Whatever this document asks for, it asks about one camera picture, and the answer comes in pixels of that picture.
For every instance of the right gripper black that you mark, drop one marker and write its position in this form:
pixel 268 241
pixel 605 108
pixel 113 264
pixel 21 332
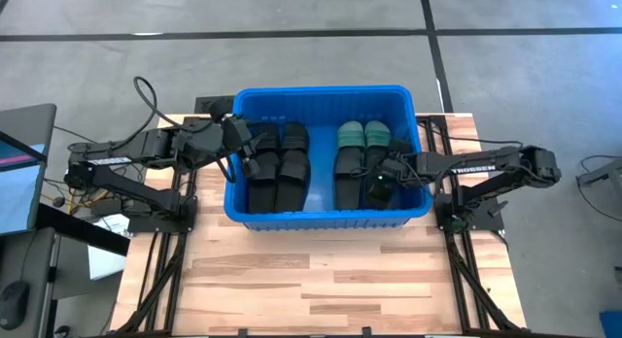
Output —
pixel 391 170

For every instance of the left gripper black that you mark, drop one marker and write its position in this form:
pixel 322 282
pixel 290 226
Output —
pixel 235 134

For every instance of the green rubber slide sandal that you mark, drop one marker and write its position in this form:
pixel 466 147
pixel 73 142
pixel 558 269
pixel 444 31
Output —
pixel 378 133
pixel 351 134

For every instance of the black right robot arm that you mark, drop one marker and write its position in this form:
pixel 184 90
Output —
pixel 486 168

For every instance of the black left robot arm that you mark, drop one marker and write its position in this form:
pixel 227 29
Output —
pixel 146 187

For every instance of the blue plastic bin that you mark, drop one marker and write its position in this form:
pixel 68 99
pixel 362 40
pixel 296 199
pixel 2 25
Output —
pixel 321 216

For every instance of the black floor vent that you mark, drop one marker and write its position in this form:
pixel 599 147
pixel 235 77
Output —
pixel 201 105

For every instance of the white paper sheet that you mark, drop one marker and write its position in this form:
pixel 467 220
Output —
pixel 104 260

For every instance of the black desk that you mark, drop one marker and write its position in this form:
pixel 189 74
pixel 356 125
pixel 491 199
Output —
pixel 78 233

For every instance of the monitor screen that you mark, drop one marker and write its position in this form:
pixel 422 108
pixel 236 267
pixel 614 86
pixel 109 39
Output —
pixel 24 192

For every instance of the blue box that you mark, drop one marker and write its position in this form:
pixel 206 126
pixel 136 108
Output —
pixel 611 326

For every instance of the black computer mouse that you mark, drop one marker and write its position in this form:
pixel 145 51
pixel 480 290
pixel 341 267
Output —
pixel 12 304

